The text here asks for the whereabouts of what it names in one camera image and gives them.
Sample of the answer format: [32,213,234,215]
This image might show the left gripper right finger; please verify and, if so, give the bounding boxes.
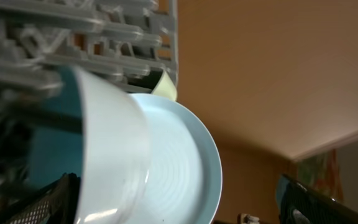
[278,174,358,224]

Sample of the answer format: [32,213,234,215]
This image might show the light blue small bowl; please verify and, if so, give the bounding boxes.
[29,66,151,223]

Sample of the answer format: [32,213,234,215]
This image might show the large light blue plate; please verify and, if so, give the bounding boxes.
[128,93,223,224]

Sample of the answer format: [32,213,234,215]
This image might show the yellow plastic cup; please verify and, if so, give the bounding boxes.
[151,70,178,101]

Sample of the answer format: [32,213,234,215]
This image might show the grey dishwasher rack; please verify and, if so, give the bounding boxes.
[0,0,178,200]

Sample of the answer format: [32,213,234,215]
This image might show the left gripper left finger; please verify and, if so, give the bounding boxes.
[0,173,81,224]

